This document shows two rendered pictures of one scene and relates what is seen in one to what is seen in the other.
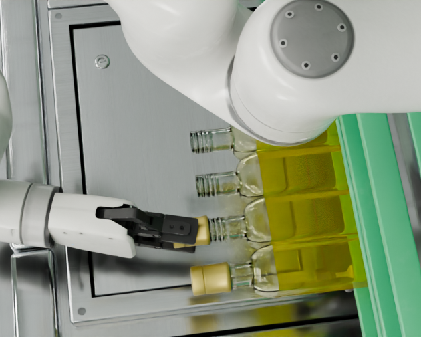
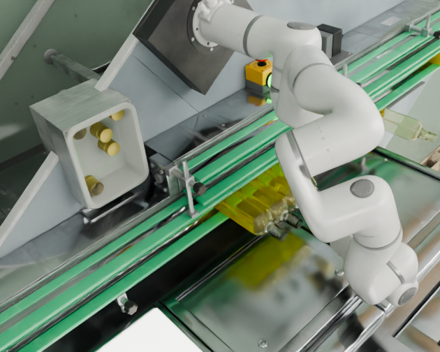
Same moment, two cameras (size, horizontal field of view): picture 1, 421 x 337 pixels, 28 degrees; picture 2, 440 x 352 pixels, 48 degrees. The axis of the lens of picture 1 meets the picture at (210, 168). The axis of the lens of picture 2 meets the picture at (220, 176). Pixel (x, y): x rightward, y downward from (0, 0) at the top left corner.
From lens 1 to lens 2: 1.14 m
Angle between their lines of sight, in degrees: 62
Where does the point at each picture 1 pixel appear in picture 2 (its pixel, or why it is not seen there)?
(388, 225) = (274, 130)
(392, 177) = (256, 137)
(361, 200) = (262, 163)
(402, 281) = not seen: hidden behind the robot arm
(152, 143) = (283, 293)
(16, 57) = not seen: outside the picture
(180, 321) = not seen: hidden behind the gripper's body
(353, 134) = (239, 176)
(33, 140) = (331, 341)
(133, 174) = (304, 290)
